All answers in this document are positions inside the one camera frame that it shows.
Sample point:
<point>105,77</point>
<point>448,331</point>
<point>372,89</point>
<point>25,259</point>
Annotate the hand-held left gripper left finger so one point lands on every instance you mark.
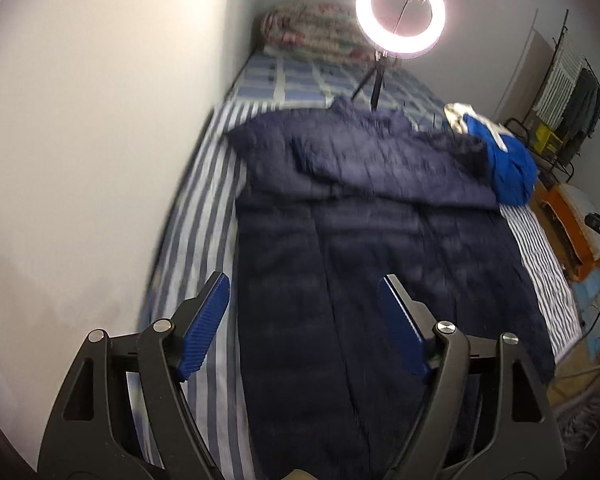
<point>205,325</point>

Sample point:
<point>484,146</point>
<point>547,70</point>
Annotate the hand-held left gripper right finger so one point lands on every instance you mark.
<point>402,325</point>

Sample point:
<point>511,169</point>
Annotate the navy quilted down jacket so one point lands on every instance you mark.
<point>355,235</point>

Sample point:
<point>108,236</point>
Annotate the dark hanging clothes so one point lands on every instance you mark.
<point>585,105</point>

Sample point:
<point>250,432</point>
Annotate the black clothes rack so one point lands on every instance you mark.
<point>562,30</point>

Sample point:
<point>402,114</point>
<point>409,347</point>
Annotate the blue white striped blanket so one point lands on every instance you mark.
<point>205,185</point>

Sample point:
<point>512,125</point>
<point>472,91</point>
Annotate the bright blue jacket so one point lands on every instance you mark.
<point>510,170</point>

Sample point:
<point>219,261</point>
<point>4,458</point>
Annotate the small bed with orange cover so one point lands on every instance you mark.
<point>572,220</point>

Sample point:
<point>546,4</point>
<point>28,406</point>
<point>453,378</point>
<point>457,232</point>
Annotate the cream white garment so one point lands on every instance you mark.
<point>457,112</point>

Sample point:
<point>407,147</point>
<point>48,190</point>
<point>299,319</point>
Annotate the black metal shoe rack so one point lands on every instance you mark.
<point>515,124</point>

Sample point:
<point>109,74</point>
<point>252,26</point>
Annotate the yellow plastic crate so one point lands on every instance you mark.
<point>547,139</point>

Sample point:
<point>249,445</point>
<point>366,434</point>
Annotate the black tripod stand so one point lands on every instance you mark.
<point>378,85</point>

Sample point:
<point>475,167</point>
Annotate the blue checkered bed sheet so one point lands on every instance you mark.
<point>290,80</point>

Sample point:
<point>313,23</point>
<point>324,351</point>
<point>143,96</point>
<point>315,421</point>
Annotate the green white striped towel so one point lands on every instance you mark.
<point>557,85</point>

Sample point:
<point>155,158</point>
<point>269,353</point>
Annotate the floral folded quilt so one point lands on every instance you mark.
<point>305,30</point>

